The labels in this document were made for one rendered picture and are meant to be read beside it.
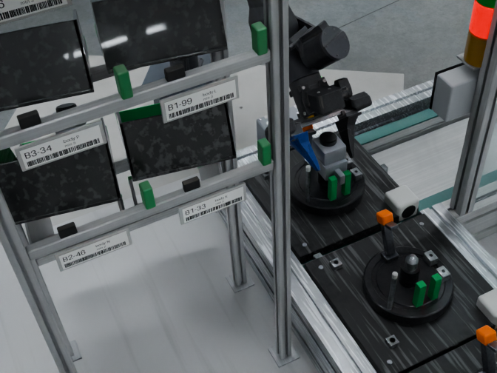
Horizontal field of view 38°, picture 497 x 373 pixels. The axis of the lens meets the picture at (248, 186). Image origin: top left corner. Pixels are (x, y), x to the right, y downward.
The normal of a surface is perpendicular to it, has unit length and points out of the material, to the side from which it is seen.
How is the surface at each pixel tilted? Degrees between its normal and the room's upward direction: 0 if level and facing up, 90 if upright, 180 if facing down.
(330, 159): 90
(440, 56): 0
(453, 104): 90
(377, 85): 0
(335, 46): 46
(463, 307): 0
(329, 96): 63
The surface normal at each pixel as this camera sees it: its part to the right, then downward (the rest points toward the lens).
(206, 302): -0.05, -0.70
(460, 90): 0.44, 0.62
